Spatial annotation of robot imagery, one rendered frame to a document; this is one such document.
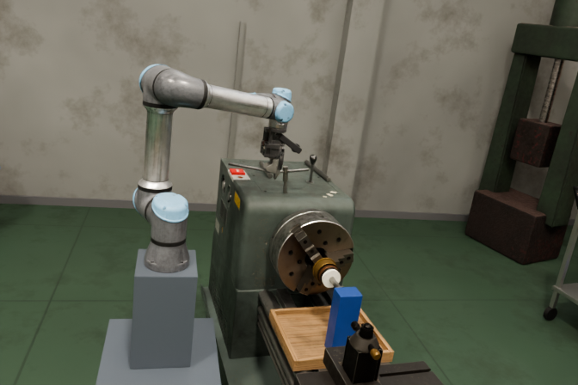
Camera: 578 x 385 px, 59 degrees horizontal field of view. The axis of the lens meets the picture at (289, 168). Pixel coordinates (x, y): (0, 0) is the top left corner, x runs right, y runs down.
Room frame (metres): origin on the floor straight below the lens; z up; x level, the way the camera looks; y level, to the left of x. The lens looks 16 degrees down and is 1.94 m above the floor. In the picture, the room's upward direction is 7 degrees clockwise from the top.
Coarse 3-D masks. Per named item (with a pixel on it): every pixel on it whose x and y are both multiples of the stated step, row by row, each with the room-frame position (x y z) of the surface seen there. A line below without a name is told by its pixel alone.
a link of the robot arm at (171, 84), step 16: (160, 80) 1.56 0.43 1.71; (176, 80) 1.55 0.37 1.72; (192, 80) 1.57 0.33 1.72; (160, 96) 1.56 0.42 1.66; (176, 96) 1.54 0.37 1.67; (192, 96) 1.55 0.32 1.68; (208, 96) 1.58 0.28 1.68; (224, 96) 1.63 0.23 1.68; (240, 96) 1.67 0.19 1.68; (256, 96) 1.72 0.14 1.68; (240, 112) 1.68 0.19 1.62; (256, 112) 1.71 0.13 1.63; (272, 112) 1.75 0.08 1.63; (288, 112) 1.76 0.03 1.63
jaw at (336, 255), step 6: (324, 252) 1.79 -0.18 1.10; (330, 252) 1.79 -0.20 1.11; (336, 252) 1.79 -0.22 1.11; (342, 252) 1.79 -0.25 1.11; (348, 252) 1.79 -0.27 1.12; (330, 258) 1.75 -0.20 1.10; (336, 258) 1.75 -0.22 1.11; (342, 258) 1.75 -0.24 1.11; (348, 258) 1.79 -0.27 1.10; (336, 264) 1.72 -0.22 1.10; (342, 264) 1.75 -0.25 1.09
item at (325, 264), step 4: (320, 260) 1.69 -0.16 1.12; (324, 260) 1.69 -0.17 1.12; (328, 260) 1.69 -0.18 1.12; (332, 260) 1.71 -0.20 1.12; (316, 264) 1.68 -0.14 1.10; (320, 264) 1.67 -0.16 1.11; (324, 264) 1.66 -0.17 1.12; (328, 264) 1.67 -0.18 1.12; (332, 264) 1.67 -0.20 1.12; (312, 268) 1.69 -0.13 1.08; (316, 268) 1.67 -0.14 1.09; (320, 268) 1.66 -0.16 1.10; (324, 268) 1.65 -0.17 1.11; (328, 268) 1.64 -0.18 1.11; (332, 268) 1.64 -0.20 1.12; (336, 268) 1.66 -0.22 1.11; (312, 272) 1.69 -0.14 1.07; (316, 272) 1.66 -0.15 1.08; (320, 272) 1.64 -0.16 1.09; (316, 276) 1.67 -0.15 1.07; (320, 276) 1.64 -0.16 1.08; (320, 280) 1.64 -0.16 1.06
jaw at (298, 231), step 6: (294, 228) 1.77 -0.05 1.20; (300, 228) 1.75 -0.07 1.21; (294, 234) 1.75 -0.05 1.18; (300, 234) 1.74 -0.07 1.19; (300, 240) 1.71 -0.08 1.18; (306, 240) 1.72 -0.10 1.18; (306, 246) 1.72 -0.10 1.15; (312, 246) 1.71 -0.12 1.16; (306, 252) 1.70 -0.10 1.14; (312, 252) 1.71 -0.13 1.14; (318, 252) 1.71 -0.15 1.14; (312, 258) 1.70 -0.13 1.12; (318, 258) 1.69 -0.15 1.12
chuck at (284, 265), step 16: (288, 224) 1.80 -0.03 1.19; (304, 224) 1.76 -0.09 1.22; (320, 224) 1.78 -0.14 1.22; (336, 224) 1.80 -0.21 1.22; (288, 240) 1.74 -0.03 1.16; (320, 240) 1.78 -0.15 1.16; (336, 240) 1.80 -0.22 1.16; (352, 240) 1.83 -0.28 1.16; (272, 256) 1.79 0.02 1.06; (288, 256) 1.74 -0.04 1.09; (304, 256) 1.76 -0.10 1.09; (288, 272) 1.74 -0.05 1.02; (288, 288) 1.75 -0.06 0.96; (320, 288) 1.79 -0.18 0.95
